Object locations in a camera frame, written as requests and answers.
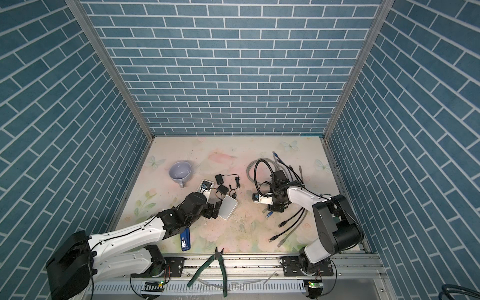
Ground blue black handheld tool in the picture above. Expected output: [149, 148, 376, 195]
[180, 227, 191, 252]

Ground left controller board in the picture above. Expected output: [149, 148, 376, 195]
[140, 281, 165, 300]

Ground black ethernet cable lower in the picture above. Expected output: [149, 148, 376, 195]
[268, 209, 306, 243]

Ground black ethernet cable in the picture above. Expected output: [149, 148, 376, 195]
[268, 209, 306, 243]
[275, 159, 306, 229]

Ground lavender ceramic cup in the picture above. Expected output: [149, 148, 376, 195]
[169, 161, 193, 188]

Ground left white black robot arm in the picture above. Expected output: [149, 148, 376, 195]
[46, 192, 223, 300]

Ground blue ethernet cable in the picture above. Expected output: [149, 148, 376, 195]
[264, 151, 290, 219]

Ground aluminium front rail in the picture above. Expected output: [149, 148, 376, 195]
[75, 253, 396, 300]

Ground right controller board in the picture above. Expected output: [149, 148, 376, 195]
[303, 279, 324, 300]

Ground green handled pliers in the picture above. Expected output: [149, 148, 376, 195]
[187, 247, 228, 299]

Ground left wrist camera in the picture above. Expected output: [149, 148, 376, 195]
[200, 181, 213, 194]

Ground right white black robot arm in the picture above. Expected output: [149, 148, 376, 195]
[267, 171, 364, 275]

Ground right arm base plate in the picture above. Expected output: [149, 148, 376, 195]
[279, 256, 335, 277]

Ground black ethernet cable upper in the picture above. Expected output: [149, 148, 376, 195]
[275, 159, 306, 229]

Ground controller board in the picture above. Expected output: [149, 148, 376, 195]
[140, 281, 165, 300]
[303, 279, 324, 300]

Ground black power adapter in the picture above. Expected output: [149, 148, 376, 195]
[217, 184, 229, 195]
[215, 174, 224, 186]

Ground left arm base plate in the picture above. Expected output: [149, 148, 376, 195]
[132, 256, 186, 279]

